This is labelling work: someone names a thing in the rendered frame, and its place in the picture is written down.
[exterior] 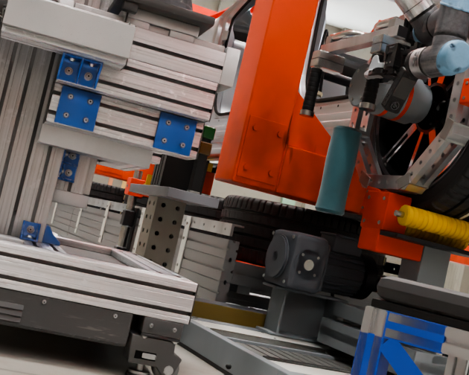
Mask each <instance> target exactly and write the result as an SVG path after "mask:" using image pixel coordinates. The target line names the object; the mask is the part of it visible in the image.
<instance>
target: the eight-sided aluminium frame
mask: <svg viewBox="0 0 469 375"><path fill-rule="evenodd" d="M466 43H467V44H469V31H468V37H467V41H466ZM465 78H469V68H468V69H467V70H466V71H464V72H462V73H459V74H456V76H455V79H454V83H453V89H452V93H451V96H450V103H449V106H448V110H447V117H446V121H445V124H444V127H443V129H442V131H440V133H439V134H438V135H437V136H436V137H435V139H434V140H433V141H432V142H431V144H430V145H429V146H428V148H426V149H425V151H424V152H423V153H422V154H421V156H420V157H419V158H418V160H417V161H416V162H415V163H414V164H413V165H412V166H411V167H410V169H409V170H408V171H407V173H406V174H405V175H404V176H390V175H382V173H381V170H380V166H379V164H378V161H377V158H376V155H375V153H374V149H373V146H372V144H371V140H370V133H371V127H372V123H373V120H374V115H373V114H370V113H367V112H365V111H364V112H363V110H361V109H359V108H358V107H356V106H354V107H353V111H352V114H351V120H350V124H349V127H352V128H355V129H358V130H359V131H361V133H362V136H361V138H360V145H359V149H358V154H357V160H356V164H355V167H356V169H357V174H358V176H359V182H360V184H361V186H362V188H367V187H368V186H370V187H373V188H379V189H382V190H387V191H390V192H393V193H411V194H415V195H417V194H422V193H423V192H424V191H425V190H426V189H428V188H429V186H430V184H431V183H432V182H433V181H434V179H435V178H436V177H437V176H438V175H439V173H440V172H441V171H442V170H443V169H444V168H445V167H446V166H447V165H448V163H449V162H450V161H451V160H452V159H453V157H454V156H455V155H456V154H457V152H458V151H460V149H461V148H462V147H464V146H465V145H466V143H467V141H468V140H469V107H467V106H463V105H462V104H460V103H459V101H460V97H461V93H462V87H463V83H464V79H465ZM362 118H363V119H362ZM361 121H362V122H361ZM360 124H361V126H360Z"/></svg>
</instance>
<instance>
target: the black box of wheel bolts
mask: <svg viewBox="0 0 469 375"><path fill-rule="evenodd" d="M194 160H195V159H194ZM194 160H184V159H181V158H177V157H173V156H168V155H165V154H163V156H162V161H161V164H155V166H154V170H153V175H152V179H151V182H150V185H155V186H164V187H171V188H176V189H180V190H185V191H187V189H188V186H189V182H190V178H191V173H192V170H193V166H194ZM209 162H210V161H209V160H207V162H206V165H205V170H204V174H203V178H202V183H201V187H200V195H201V194H202V188H203V185H204V181H205V175H206V172H207V169H208V164H209Z"/></svg>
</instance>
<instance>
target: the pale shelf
mask: <svg viewBox="0 0 469 375"><path fill-rule="evenodd" d="M129 192H133V193H138V194H141V195H145V196H149V195H150V196H159V197H162V198H166V199H171V200H175V201H178V202H184V203H186V205H196V206H201V207H207V208H216V209H218V205H219V201H220V200H219V199H215V198H212V197H209V196H203V195H200V194H197V193H192V192H188V191H185V190H180V189H176V188H173V187H164V186H155V185H141V184H133V183H131V184H130V189H129Z"/></svg>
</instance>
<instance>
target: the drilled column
mask: <svg viewBox="0 0 469 375"><path fill-rule="evenodd" d="M154 203H155V204H154ZM185 206H186V203H184V202H178V201H175V200H171V199H166V198H162V197H159V196H150V195H149V198H148V201H147V207H146V211H145V214H144V219H143V223H142V227H141V232H140V235H139V239H138V245H137V248H136V251H135V253H136V254H139V255H141V256H142V257H145V258H147V259H148V260H151V261H153V262H154V263H157V264H159V265H160V266H163V267H165V268H166V269H169V270H171V266H172V263H173V258H174V254H175V251H176V245H177V241H178V238H179V232H180V228H181V225H182V219H183V216H184V212H185Z"/></svg>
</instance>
